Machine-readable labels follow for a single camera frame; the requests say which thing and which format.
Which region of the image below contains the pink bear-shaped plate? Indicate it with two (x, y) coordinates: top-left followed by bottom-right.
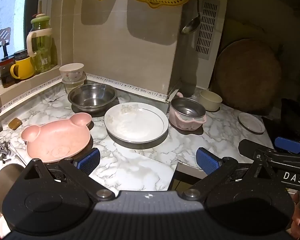
(21, 113), (92, 163)

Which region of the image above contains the pink pot steel insert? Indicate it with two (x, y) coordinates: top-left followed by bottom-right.
(168, 92), (207, 131)

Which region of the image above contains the cream round bowl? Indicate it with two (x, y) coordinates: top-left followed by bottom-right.
(199, 90), (223, 112)

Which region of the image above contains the large white ceramic plate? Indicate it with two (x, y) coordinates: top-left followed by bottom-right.
(104, 102), (169, 144)

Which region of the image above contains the large stainless steel bowl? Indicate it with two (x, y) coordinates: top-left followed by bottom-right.
(68, 83), (117, 112)

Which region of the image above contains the person's right hand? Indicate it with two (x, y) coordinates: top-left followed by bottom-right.
(288, 192), (300, 239)

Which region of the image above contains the small white saucer plate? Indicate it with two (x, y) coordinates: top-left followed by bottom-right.
(237, 113), (265, 134)

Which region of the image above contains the round wooden cutting board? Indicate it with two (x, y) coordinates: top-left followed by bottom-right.
(211, 39), (282, 115)

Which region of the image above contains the brown soap bar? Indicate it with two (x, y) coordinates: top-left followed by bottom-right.
(8, 118), (23, 131)

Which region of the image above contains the white floral ceramic bowl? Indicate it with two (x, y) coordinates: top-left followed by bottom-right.
(59, 63), (84, 82)

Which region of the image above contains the dark glass jar red lid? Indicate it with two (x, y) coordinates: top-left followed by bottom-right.
(0, 56), (16, 88)

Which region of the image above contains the yellow ceramic mug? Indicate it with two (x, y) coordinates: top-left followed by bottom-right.
(10, 57), (36, 80)

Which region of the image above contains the green glass pitcher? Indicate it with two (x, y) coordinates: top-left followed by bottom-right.
(26, 13), (57, 74)

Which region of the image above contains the hanging steel ladle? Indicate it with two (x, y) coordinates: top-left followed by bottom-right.
(181, 0), (200, 35)

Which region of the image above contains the phone stand on window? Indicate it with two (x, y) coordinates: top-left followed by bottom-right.
(0, 27), (11, 59)

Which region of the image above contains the metal wall vent grille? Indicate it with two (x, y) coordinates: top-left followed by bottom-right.
(194, 0), (220, 60)

